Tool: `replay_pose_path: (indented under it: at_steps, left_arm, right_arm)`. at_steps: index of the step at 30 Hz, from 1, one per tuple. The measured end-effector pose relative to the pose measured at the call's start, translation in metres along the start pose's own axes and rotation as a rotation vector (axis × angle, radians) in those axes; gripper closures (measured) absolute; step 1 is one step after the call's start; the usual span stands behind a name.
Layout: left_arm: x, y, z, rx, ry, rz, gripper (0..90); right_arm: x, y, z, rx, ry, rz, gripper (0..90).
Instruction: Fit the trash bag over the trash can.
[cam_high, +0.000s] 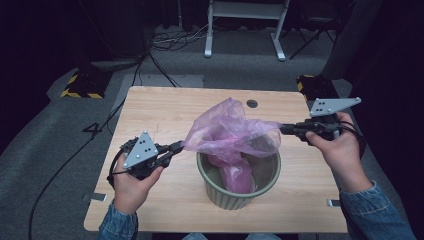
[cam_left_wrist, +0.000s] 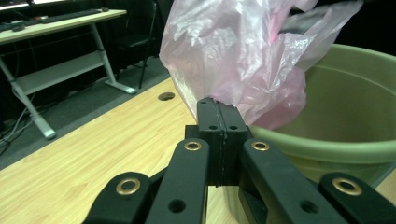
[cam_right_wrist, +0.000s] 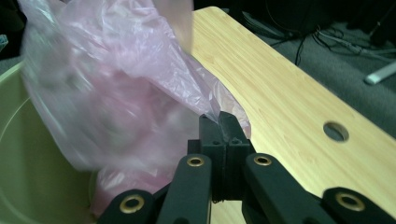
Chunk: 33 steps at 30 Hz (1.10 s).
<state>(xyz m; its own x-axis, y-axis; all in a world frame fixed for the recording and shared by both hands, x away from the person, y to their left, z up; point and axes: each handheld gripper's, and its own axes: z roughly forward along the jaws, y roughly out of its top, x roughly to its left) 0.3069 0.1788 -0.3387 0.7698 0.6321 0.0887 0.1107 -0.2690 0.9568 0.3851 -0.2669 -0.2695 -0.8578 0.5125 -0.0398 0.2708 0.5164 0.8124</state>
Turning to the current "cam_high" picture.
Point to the grey tape piece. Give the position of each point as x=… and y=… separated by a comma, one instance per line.
x=334, y=203
x=96, y=197

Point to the person's right leg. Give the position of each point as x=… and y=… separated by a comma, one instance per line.
x=263, y=237

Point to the person's right hand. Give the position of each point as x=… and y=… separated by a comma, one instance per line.
x=343, y=156

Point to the pink plastic bag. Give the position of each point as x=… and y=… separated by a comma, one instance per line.
x=226, y=133

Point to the person's left hand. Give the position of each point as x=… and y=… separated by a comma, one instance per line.
x=130, y=193

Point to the black tripod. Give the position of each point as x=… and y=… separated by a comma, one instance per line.
x=308, y=43

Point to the black yellow striped base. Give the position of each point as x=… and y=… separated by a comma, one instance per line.
x=86, y=85
x=318, y=88

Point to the grey curtain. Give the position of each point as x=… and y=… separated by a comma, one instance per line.
x=350, y=43

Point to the grey stand base plate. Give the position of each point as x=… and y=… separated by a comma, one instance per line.
x=113, y=64

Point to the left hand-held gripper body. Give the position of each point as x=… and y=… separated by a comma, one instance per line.
x=141, y=150

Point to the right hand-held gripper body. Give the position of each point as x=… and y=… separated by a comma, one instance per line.
x=330, y=106

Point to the green plastic bin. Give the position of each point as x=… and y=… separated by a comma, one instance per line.
x=233, y=200

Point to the white metal stand frame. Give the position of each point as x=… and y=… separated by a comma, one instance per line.
x=246, y=10

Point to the person's left leg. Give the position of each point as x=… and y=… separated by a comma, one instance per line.
x=194, y=237

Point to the person's leg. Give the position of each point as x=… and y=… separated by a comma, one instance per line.
x=263, y=237
x=194, y=237

